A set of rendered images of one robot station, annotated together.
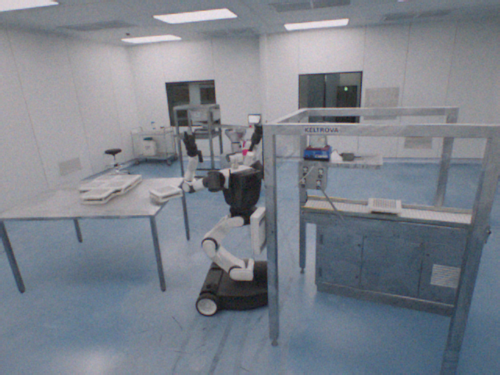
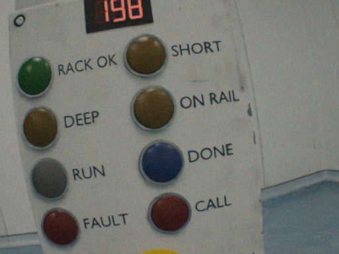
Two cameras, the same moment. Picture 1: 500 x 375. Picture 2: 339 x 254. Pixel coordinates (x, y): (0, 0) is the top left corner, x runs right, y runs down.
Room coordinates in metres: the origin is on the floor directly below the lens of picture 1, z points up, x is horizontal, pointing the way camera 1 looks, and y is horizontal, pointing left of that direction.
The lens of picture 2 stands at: (1.98, 0.30, 1.00)
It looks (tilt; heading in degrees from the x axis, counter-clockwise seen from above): 3 degrees down; 237
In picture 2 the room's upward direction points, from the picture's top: 9 degrees counter-clockwise
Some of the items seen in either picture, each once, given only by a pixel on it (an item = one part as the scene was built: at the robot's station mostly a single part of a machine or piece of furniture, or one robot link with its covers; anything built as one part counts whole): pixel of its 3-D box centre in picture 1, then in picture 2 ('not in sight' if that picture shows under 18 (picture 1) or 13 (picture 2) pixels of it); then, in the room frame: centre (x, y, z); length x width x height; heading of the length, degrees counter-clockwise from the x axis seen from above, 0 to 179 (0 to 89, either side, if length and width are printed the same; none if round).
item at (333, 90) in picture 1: (329, 99); not in sight; (7.28, -1.87, 1.43); 1.38 x 0.01 x 1.16; 76
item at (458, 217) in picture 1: (387, 216); not in sight; (2.28, -1.09, 0.79); 1.35 x 0.25 x 0.05; 68
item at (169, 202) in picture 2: not in sight; (170, 213); (1.79, -0.01, 0.92); 0.03 x 0.01 x 0.03; 158
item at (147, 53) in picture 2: not in sight; (145, 54); (1.79, -0.01, 1.03); 0.03 x 0.01 x 0.03; 158
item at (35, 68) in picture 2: not in sight; (34, 75); (1.86, -0.04, 1.03); 0.03 x 0.01 x 0.03; 158
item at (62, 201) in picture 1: (101, 196); not in sight; (3.07, 1.56, 0.80); 1.50 x 1.10 x 0.04; 87
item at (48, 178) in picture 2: not in sight; (48, 179); (1.86, -0.04, 0.96); 0.03 x 0.01 x 0.03; 158
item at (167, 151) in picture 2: not in sight; (161, 163); (1.79, -0.01, 0.96); 0.03 x 0.01 x 0.03; 158
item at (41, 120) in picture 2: not in sight; (40, 127); (1.86, -0.04, 0.99); 0.03 x 0.01 x 0.03; 158
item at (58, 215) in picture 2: not in sight; (59, 227); (1.86, -0.04, 0.92); 0.03 x 0.01 x 0.03; 158
